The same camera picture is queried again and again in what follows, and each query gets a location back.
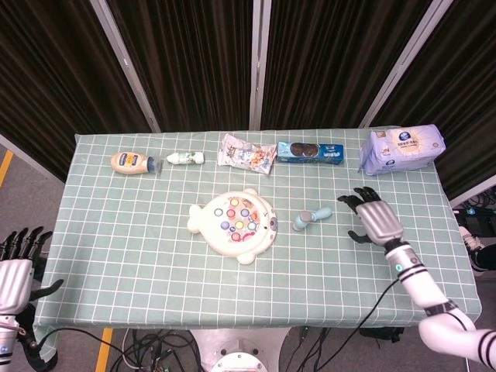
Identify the cream fish-shaped toy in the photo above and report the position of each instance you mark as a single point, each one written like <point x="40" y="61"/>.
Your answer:
<point x="236" y="222"/>

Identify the dark ribbed partition panel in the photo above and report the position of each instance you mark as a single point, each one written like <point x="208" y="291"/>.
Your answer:
<point x="465" y="77"/>
<point x="333" y="66"/>
<point x="193" y="66"/>
<point x="50" y="77"/>

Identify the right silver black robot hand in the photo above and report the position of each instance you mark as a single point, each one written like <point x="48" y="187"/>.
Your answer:
<point x="377" y="221"/>

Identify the black bag under table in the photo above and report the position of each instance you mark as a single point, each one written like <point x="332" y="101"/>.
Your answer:
<point x="381" y="335"/>

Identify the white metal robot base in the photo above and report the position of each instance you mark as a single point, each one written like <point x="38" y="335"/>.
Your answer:
<point x="238" y="348"/>

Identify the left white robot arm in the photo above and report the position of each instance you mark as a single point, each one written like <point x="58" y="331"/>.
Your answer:
<point x="7" y="337"/>

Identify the aluminium partition post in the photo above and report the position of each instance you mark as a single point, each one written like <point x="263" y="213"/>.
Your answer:
<point x="407" y="66"/>
<point x="259" y="66"/>
<point x="129" y="69"/>

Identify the purple tissue pack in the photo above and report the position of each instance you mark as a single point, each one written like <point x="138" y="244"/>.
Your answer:
<point x="401" y="149"/>

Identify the white crinkled snack bag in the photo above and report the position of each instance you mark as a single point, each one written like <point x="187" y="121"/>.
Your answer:
<point x="244" y="155"/>

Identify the small white green bottle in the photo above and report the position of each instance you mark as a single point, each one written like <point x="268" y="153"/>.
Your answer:
<point x="186" y="158"/>

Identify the mayonnaise squeeze bottle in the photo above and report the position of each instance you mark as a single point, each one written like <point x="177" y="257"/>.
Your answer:
<point x="129" y="162"/>

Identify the white sneaker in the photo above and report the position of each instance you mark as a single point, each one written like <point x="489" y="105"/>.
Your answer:
<point x="469" y="240"/>

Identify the blue cookie box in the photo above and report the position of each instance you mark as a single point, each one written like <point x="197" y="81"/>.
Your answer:
<point x="310" y="153"/>

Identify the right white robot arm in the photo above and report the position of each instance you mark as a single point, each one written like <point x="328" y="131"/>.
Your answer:
<point x="426" y="286"/>

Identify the black equipment box blue light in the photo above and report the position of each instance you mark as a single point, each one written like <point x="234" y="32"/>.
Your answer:
<point x="474" y="221"/>

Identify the green checked tablecloth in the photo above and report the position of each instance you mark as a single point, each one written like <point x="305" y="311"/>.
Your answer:
<point x="155" y="252"/>

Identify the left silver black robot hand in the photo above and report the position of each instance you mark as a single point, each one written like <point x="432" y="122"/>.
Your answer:
<point x="13" y="283"/>

